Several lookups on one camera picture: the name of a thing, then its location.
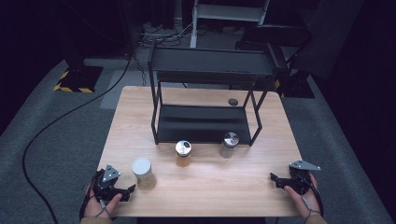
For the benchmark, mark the silver-lid jar orange contents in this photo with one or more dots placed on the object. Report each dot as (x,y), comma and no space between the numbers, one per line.
(183,152)

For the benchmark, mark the dark tilted panel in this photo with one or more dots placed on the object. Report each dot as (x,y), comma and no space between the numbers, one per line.
(330,34)

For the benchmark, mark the white metal frame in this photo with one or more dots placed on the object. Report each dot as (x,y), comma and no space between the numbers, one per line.
(229,12)

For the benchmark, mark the person's right hand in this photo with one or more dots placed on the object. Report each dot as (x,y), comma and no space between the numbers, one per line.
(303,203)

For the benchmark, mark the person's left hand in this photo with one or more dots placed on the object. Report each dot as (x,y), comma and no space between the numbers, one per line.
(99,206)

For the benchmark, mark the silver-lid clear glass jar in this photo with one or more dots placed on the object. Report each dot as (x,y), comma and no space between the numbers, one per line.
(229,144)

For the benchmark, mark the black two-tier metal rack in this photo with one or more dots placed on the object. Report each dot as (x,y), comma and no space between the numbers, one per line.
(205,93)

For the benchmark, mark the black stand base striped edge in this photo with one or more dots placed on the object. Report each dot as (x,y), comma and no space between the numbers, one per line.
(295,85)
(79,79)

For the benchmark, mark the dark round table grommet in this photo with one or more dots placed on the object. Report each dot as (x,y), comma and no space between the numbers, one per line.
(233,101)

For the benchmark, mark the white-lid spice jar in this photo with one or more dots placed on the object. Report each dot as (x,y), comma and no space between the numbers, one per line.
(143,173)

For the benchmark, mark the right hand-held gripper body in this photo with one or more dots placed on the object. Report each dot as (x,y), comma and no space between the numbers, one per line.
(300,179)

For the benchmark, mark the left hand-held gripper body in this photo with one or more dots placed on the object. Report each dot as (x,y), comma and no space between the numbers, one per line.
(106,182)

